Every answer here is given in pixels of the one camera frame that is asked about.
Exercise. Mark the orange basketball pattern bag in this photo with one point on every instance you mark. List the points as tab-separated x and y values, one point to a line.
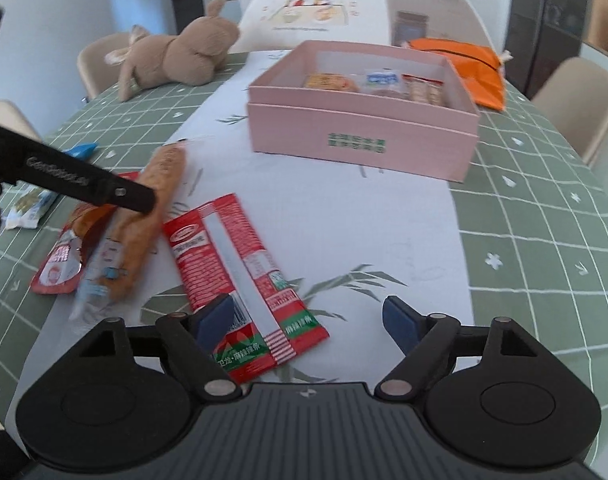
480	69

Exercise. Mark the white printed table runner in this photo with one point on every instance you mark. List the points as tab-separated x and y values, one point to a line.
344	236

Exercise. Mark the brown plush rabbit toy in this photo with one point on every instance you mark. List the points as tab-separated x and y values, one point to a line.
191	57

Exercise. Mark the pink cardboard gift box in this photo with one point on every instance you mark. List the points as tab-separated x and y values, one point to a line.
287	118

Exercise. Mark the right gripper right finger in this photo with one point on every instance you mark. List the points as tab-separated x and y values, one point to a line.
427	342

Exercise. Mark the red chicken snack pouch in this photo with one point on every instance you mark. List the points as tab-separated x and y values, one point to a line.
61	271

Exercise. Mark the long bread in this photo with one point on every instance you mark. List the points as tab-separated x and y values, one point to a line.
118	261

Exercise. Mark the beige dining chair right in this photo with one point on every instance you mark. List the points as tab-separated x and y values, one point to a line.
575	101

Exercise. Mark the beige dining chair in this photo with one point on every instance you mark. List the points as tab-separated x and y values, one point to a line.
575	101
96	74

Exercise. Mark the beige dining chair left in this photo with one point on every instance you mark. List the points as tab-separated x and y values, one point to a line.
96	74

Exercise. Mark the green grid tablecloth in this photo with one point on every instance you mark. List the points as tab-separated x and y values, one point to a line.
533	223

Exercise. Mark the white printed food cover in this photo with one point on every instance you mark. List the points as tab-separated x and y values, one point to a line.
284	24

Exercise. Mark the small orange snack packet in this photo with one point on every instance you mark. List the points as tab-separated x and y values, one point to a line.
385	82

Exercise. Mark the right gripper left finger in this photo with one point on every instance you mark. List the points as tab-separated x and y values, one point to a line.
190	341

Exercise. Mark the red long snack packet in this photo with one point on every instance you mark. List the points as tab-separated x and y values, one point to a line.
218	252

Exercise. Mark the round bread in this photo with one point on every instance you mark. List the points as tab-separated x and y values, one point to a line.
330	82

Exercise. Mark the blue white snack bag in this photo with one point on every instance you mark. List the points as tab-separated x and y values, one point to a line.
34	202

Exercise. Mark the cracker pack red wrapper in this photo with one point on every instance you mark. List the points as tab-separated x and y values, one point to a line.
424	90

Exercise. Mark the beige chair near left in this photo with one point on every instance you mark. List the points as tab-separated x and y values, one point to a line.
13	119

